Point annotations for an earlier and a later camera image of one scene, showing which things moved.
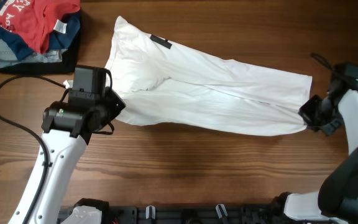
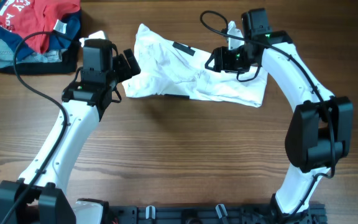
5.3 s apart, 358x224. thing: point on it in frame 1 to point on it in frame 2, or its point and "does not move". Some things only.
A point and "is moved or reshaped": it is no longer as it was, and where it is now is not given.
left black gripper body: (110, 105) to (115, 67)
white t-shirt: (163, 83) is moved or reshaped
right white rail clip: (221, 209) does not move
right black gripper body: (321, 114) to (235, 60)
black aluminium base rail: (190, 214) does not move
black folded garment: (68, 64) does not move
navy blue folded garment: (64, 36) does not move
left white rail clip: (147, 212) does not move
